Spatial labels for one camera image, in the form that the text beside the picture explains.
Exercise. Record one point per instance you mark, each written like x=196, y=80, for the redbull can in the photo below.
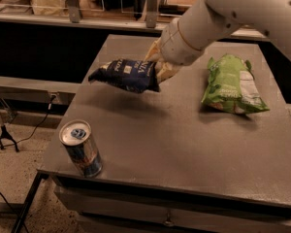
x=76, y=137

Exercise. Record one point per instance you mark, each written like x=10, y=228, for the black table leg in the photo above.
x=25, y=206

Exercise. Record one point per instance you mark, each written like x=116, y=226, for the grey table drawer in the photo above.
x=104, y=213

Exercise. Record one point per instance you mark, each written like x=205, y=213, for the grey metal post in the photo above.
x=151, y=13
x=74, y=10

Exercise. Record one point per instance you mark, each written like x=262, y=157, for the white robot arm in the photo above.
x=185, y=38

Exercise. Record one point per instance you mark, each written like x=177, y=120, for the black tripod stand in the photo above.
x=6, y=135

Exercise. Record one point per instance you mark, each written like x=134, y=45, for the blue chip bag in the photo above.
x=131, y=75

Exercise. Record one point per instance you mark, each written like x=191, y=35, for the green chip bag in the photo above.
x=231, y=87

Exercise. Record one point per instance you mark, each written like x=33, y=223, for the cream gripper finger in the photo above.
x=153, y=53
x=165, y=70

